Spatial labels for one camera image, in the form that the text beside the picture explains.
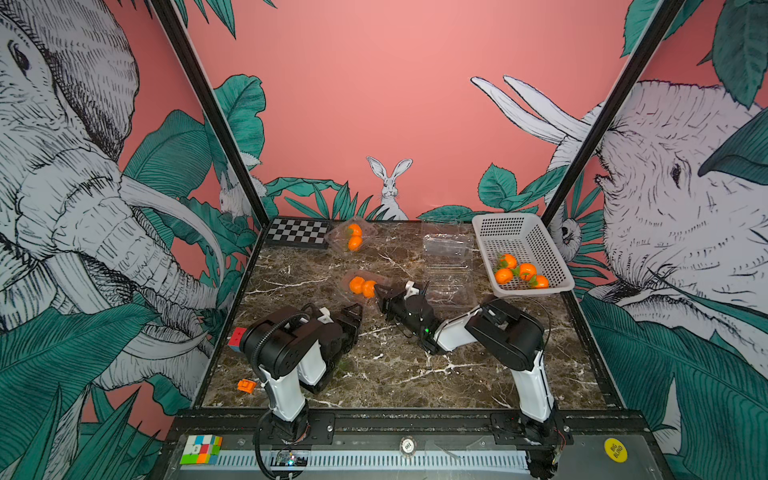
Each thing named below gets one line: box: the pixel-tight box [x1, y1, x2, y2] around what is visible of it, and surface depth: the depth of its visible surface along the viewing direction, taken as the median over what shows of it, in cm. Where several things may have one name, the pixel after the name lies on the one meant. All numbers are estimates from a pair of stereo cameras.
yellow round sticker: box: [604, 437, 628, 464], surface depth 73 cm
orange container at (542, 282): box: [535, 274, 549, 289], surface depth 100 cm
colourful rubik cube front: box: [180, 434, 224, 465], surface depth 68 cm
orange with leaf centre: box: [519, 263, 537, 281], surface depth 103 cm
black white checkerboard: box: [264, 217, 331, 249], surface depth 114 cm
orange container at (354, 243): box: [348, 236, 363, 251], surface depth 110 cm
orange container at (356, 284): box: [349, 276, 365, 294], surface depth 99 cm
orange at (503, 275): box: [495, 268, 513, 284], surface depth 100 cm
